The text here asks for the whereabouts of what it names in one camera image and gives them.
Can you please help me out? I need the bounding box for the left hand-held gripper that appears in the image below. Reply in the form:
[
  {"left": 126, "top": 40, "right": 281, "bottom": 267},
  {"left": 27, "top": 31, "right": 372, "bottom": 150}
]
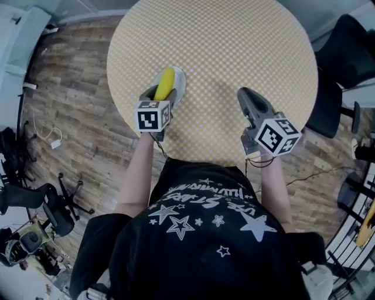
[{"left": 134, "top": 86, "right": 179, "bottom": 142}]

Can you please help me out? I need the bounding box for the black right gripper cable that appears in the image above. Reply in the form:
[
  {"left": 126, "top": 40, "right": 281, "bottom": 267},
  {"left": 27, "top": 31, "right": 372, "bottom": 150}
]
[{"left": 244, "top": 151, "right": 277, "bottom": 179}]

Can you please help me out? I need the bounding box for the person's left white shoe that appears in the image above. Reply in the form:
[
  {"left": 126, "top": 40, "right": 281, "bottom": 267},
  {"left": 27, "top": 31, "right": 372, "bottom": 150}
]
[{"left": 78, "top": 283, "right": 113, "bottom": 300}]

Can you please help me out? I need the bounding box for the black floor cable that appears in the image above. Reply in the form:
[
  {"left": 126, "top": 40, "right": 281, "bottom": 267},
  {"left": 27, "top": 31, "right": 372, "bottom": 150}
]
[{"left": 285, "top": 165, "right": 364, "bottom": 188}]

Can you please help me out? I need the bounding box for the person's left forearm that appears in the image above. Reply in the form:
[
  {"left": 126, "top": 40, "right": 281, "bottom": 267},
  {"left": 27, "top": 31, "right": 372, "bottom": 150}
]
[{"left": 113, "top": 135, "right": 156, "bottom": 218}]

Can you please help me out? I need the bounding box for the person's right forearm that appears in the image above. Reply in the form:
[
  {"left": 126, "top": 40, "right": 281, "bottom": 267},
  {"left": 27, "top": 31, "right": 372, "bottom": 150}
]
[{"left": 257, "top": 152, "right": 297, "bottom": 234}]

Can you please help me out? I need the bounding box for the yellow corn cob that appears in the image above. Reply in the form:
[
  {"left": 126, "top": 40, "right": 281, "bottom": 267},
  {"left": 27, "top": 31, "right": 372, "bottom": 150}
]
[{"left": 153, "top": 67, "right": 176, "bottom": 101}]

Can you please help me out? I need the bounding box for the black metal rack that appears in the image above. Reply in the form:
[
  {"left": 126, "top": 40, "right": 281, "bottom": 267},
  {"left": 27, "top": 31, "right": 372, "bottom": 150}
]
[{"left": 324, "top": 162, "right": 375, "bottom": 295}]

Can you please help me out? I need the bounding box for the black swivel office chair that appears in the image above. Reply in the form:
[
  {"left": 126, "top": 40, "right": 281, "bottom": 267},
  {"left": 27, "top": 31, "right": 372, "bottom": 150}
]
[{"left": 0, "top": 172, "right": 95, "bottom": 238}]

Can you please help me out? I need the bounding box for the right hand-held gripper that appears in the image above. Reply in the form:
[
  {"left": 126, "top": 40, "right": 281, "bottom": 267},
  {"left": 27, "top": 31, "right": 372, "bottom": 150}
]
[{"left": 237, "top": 87, "right": 303, "bottom": 158}]

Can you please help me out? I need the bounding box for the white round plate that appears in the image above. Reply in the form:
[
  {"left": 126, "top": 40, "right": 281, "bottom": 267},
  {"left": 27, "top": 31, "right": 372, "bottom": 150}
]
[{"left": 152, "top": 66, "right": 188, "bottom": 105}]

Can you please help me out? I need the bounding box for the black mesh office chair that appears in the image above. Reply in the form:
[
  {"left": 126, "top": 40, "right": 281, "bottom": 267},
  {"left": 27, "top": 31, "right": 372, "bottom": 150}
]
[{"left": 304, "top": 13, "right": 375, "bottom": 140}]

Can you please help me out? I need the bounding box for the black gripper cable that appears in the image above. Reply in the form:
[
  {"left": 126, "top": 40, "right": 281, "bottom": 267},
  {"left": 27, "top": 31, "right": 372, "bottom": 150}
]
[
  {"left": 244, "top": 151, "right": 277, "bottom": 179},
  {"left": 148, "top": 132, "right": 170, "bottom": 161}
]

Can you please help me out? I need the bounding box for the person's right white shoe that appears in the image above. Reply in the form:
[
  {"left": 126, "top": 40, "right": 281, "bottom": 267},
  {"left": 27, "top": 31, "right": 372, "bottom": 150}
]
[{"left": 301, "top": 261, "right": 334, "bottom": 300}]

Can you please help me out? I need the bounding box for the person's white shoe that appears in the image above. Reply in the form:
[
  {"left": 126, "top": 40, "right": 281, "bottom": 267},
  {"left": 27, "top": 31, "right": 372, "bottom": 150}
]
[
  {"left": 301, "top": 261, "right": 334, "bottom": 300},
  {"left": 78, "top": 283, "right": 113, "bottom": 300}
]

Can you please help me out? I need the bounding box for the yellow checkered tablecloth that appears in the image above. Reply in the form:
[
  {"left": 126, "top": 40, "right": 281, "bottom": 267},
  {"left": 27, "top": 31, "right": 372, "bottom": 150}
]
[{"left": 106, "top": 0, "right": 319, "bottom": 177}]

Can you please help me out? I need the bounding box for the yellow curved object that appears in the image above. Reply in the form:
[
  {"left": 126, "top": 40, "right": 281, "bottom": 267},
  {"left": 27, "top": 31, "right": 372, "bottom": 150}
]
[{"left": 355, "top": 198, "right": 375, "bottom": 249}]

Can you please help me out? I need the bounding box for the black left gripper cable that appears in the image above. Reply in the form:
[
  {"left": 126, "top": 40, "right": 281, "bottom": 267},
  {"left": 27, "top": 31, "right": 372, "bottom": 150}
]
[{"left": 148, "top": 132, "right": 170, "bottom": 161}]

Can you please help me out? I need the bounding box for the black chair base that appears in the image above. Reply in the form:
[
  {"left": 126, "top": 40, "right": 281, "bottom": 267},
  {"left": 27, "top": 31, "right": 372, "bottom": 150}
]
[{"left": 0, "top": 119, "right": 39, "bottom": 188}]

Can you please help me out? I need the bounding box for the black star print t-shirt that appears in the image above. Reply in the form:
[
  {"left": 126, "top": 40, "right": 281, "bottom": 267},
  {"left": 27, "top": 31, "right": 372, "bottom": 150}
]
[{"left": 69, "top": 157, "right": 329, "bottom": 300}]

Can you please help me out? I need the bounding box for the white charger with cable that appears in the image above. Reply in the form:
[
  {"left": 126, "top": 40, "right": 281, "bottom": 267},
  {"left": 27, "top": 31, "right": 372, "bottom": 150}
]
[{"left": 28, "top": 103, "right": 64, "bottom": 150}]

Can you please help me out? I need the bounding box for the cluttered equipment pile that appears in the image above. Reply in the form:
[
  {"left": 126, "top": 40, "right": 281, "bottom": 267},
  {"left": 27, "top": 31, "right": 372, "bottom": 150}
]
[{"left": 0, "top": 218, "right": 73, "bottom": 278}]

